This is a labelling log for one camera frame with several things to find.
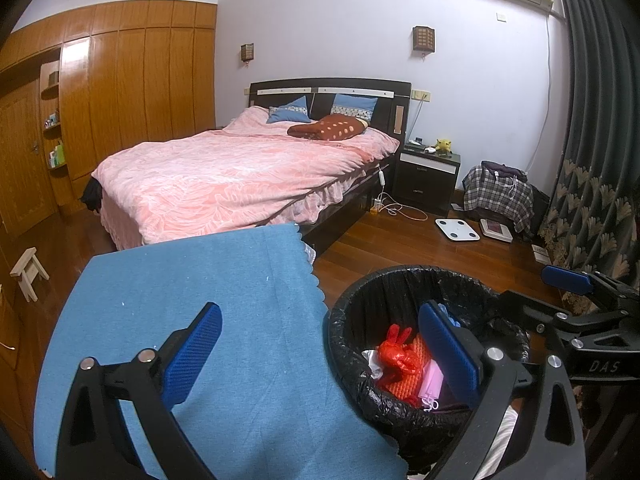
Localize pink blanket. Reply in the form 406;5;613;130
91;106;401;251

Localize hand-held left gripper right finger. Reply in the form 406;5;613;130
418;301;587;480

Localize pink face mask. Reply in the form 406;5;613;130
416;362;445;413

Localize dark bag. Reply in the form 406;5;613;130
481;160;528;181

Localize brown dotted pillow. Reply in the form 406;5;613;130
287;114;370;142

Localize dark wooden bed frame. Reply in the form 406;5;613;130
249;77;413;256

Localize white bathroom scale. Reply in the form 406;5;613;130
435;217;482;244

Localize red centred bathroom scale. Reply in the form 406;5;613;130
479;217;513;244

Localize black bagged trash bin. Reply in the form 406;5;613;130
327;266;551;476

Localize black cloth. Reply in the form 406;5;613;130
81;176;105;213

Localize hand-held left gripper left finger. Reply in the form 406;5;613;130
54;302;222;480

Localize plaid cloth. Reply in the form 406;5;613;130
462;165;535;235

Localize dark nightstand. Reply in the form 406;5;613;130
392;142;462;218

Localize blue plastic bag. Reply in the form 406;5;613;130
436;301;463;330

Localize red plastic bag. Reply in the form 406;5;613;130
376;324;426;392

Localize dark patterned curtain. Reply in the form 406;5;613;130
537;0;640;321

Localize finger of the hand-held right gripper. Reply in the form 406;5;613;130
492;289;573;333
541;264;640;313

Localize wooden wardrobe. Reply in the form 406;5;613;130
0;0;218;238

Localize blue pillow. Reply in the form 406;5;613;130
266;96;310;124
332;94;378;122

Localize small wooden stool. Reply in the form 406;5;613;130
10;247;50;303

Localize white cable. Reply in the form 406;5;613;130
372;165;429;222

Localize blue tablecloth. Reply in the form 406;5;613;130
32;224;408;480

